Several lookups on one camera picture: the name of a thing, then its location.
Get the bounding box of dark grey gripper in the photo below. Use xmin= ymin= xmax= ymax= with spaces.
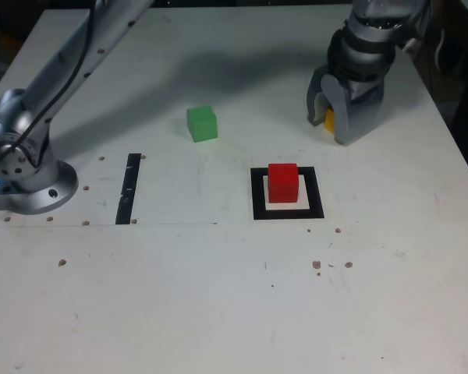
xmin=307 ymin=64 xmax=388 ymax=147

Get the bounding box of red cube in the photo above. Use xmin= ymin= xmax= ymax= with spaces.
xmin=268 ymin=162 xmax=300 ymax=204

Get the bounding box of black tape square outline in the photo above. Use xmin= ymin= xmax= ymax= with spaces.
xmin=250 ymin=166 xmax=325 ymax=221

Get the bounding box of green cube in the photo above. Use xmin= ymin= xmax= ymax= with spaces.
xmin=186 ymin=104 xmax=219 ymax=143

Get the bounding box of black tape strip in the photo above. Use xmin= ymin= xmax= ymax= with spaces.
xmin=115 ymin=153 xmax=142 ymax=226

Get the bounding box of black cable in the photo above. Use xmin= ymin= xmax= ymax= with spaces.
xmin=0 ymin=0 xmax=99 ymax=172

